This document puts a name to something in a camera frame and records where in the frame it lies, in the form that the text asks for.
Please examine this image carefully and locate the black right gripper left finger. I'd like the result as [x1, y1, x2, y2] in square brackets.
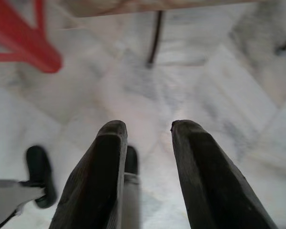
[49, 120, 129, 229]

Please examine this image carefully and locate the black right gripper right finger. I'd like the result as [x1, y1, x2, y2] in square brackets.
[170, 119, 280, 229]

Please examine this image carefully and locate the silver robot right leg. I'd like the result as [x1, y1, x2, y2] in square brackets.
[121, 173, 140, 229]

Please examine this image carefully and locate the silver robot leg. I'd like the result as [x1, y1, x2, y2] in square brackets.
[0, 179, 47, 225]
[121, 173, 140, 229]

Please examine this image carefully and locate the silver robot left leg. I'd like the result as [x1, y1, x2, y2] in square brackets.
[0, 179, 47, 225]

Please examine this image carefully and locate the red plastic stool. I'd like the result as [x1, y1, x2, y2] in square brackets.
[0, 0, 62, 73]

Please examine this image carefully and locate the marble pattern table board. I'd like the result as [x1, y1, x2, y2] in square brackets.
[70, 0, 260, 18]

